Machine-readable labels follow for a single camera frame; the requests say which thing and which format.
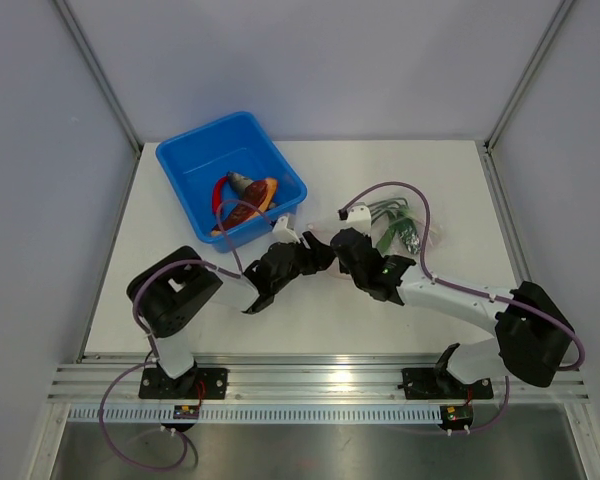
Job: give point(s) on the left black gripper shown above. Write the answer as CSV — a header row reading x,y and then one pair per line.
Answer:
x,y
317,256

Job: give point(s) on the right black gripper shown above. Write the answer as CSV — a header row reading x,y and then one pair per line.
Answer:
x,y
343,268

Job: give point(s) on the clear zip top bag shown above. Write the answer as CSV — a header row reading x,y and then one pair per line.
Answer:
x,y
325,229

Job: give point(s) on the green toy leaf vegetable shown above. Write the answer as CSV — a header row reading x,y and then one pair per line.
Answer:
x,y
405,232

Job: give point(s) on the orange toy food piece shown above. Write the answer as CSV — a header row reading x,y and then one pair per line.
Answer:
x,y
257,193

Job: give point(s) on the grey toy fish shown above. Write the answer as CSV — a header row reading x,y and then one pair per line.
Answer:
x,y
238,183

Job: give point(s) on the red toy chili pepper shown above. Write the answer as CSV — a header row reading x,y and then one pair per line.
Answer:
x,y
217,194

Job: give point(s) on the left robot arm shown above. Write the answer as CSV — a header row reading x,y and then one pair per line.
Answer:
x,y
167,296

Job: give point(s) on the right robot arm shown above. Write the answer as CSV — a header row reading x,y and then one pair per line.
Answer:
x,y
530,335

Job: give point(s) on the green toy scallion strands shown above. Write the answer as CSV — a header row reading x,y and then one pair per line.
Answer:
x,y
394,208

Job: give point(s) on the blue plastic bin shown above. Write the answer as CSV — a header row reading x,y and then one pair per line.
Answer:
x,y
195,161

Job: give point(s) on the right small circuit board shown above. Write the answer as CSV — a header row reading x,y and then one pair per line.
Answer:
x,y
458,413

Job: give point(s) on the small circuit board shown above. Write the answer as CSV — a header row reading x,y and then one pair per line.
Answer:
x,y
186,412
458,413

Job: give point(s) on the left small circuit board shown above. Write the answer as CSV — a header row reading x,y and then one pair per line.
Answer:
x,y
186,412

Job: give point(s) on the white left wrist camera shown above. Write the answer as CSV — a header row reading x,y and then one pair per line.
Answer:
x,y
284,231

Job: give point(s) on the aluminium mounting rail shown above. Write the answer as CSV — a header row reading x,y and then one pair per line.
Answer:
x,y
262,379

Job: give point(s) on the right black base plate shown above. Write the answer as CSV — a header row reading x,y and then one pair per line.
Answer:
x,y
425,383

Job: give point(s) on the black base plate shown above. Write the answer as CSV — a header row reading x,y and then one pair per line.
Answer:
x,y
210,382
425,383

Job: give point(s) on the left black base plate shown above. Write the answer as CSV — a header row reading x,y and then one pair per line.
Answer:
x,y
210,382

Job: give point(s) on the white slotted cable duct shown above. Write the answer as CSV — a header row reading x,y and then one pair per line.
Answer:
x,y
262,414

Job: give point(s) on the left aluminium frame post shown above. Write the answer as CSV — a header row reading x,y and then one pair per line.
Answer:
x,y
87,53

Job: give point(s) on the aluminium frame post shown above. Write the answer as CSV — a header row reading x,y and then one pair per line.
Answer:
x,y
87,53
532,67

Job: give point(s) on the right aluminium frame post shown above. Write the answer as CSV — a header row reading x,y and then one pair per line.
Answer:
x,y
532,67

